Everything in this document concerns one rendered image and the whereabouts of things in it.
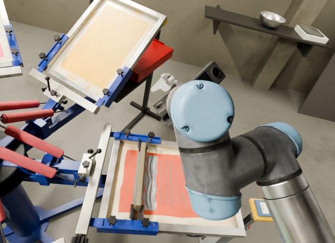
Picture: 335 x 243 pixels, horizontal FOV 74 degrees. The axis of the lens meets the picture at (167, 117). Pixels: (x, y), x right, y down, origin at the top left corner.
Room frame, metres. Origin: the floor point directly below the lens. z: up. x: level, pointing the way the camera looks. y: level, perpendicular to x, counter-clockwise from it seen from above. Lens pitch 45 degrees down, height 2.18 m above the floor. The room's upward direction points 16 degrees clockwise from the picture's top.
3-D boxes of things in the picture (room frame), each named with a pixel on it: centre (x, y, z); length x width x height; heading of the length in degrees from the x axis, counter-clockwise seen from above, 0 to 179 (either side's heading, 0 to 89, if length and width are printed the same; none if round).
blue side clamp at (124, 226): (0.39, 0.04, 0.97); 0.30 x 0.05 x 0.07; 101
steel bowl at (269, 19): (3.36, -1.01, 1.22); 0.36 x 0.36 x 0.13
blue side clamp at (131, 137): (0.93, 0.15, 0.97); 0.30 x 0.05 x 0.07; 101
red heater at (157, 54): (1.85, 0.44, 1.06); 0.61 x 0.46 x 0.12; 161
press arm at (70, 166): (0.60, 0.41, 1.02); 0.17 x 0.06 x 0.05; 101
